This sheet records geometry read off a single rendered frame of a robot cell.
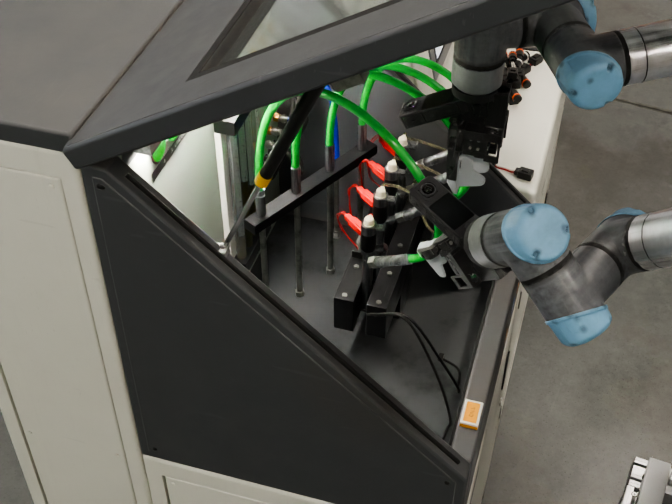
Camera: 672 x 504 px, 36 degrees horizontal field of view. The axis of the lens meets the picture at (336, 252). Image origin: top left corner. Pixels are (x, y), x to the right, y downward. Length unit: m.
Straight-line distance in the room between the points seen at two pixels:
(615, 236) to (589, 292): 0.10
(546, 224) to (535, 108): 1.09
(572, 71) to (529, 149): 0.87
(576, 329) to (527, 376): 1.74
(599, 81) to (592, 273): 0.25
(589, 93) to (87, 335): 0.86
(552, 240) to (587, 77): 0.22
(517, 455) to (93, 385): 1.43
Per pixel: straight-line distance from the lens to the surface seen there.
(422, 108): 1.57
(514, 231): 1.28
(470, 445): 1.70
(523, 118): 2.32
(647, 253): 1.37
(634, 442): 2.99
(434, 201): 1.46
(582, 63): 1.38
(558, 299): 1.32
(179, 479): 1.92
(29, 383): 1.88
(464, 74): 1.50
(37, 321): 1.73
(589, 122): 4.06
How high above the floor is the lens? 2.31
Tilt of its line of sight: 43 degrees down
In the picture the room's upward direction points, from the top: straight up
